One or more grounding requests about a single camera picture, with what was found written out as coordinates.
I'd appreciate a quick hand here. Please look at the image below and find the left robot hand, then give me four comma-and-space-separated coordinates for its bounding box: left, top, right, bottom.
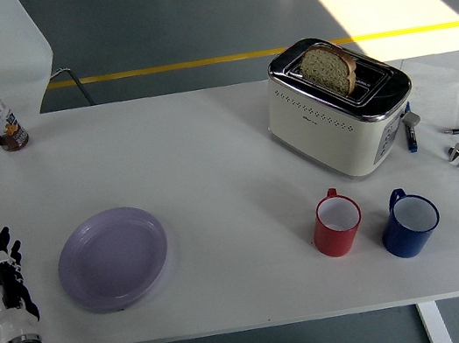
0, 223, 46, 343

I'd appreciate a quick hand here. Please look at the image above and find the purple plate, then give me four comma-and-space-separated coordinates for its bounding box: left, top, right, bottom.
48, 199, 179, 321

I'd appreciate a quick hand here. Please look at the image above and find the bread slice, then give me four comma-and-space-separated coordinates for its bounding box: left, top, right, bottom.
295, 37, 363, 104

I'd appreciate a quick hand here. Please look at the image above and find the blue marker pen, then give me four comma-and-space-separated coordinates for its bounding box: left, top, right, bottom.
398, 101, 420, 154

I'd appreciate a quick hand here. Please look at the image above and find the blue mug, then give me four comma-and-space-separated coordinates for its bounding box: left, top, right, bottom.
373, 182, 447, 263

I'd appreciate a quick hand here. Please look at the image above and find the cream and chrome toaster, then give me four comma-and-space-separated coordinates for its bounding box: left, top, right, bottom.
253, 20, 428, 193

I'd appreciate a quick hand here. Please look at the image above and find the white table leg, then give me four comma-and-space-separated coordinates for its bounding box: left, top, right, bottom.
415, 297, 455, 343

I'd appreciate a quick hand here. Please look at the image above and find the red mug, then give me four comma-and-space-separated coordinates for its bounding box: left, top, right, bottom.
305, 183, 368, 262

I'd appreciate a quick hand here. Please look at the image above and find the white chair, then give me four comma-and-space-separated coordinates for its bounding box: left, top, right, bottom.
0, 0, 107, 180

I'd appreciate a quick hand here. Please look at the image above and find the yellow floor tape line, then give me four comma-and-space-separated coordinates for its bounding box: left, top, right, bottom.
45, 10, 459, 101

